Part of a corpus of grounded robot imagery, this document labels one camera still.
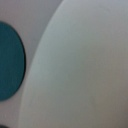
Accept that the black burner front right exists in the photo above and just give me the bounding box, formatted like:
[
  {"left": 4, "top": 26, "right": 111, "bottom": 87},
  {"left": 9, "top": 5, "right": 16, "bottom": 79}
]
[{"left": 0, "top": 22, "right": 26, "bottom": 101}]

